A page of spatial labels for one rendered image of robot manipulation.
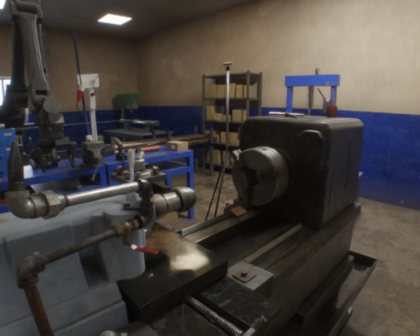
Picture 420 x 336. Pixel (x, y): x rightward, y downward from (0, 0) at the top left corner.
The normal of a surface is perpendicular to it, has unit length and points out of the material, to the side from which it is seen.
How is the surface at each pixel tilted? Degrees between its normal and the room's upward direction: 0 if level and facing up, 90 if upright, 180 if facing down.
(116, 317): 90
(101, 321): 90
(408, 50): 90
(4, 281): 76
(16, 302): 66
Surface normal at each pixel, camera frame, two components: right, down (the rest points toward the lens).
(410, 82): -0.72, 0.16
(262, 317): 0.00, -0.97
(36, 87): 0.69, -0.22
